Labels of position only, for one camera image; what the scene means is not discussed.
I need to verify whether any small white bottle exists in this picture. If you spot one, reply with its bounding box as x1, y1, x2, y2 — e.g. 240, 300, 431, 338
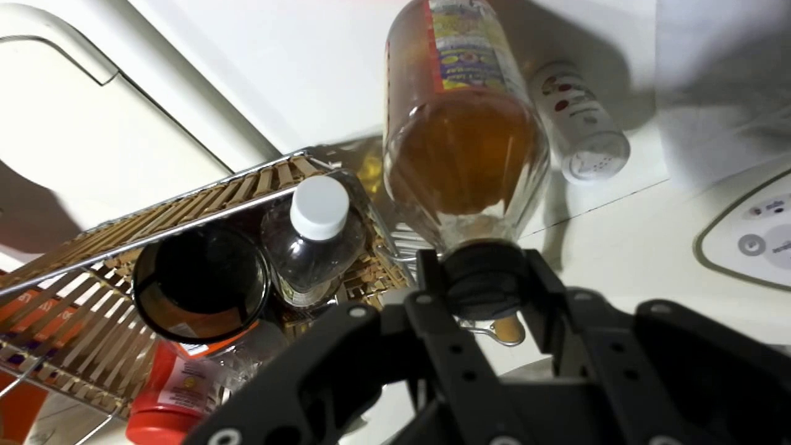
527, 60, 632, 185

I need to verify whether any oval machine control panel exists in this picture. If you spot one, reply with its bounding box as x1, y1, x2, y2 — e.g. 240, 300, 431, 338
691, 165, 791, 294

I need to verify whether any red capped bottle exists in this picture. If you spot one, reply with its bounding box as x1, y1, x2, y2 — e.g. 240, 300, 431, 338
122, 326, 292, 445

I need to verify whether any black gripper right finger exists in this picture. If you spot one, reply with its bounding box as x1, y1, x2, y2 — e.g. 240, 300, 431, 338
519, 247, 791, 445

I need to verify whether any orange red packet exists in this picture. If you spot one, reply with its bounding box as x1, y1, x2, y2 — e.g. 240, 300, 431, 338
0, 374, 53, 445

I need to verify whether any amber juice bottle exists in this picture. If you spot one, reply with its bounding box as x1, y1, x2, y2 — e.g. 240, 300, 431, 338
379, 0, 554, 348

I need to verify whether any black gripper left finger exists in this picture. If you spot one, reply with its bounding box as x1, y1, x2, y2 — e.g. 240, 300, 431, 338
183, 247, 529, 445

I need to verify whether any white machine with lid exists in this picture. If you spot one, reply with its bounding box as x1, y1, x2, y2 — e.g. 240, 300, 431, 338
0, 0, 286, 279

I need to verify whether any clear bottle with white cap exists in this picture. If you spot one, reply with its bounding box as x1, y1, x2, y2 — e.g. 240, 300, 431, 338
258, 174, 370, 311

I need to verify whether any brown wicker basket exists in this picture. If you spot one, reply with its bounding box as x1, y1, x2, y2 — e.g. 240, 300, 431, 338
0, 147, 414, 426

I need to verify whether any dark round jar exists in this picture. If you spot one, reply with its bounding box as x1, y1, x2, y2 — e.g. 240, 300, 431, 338
131, 224, 274, 348

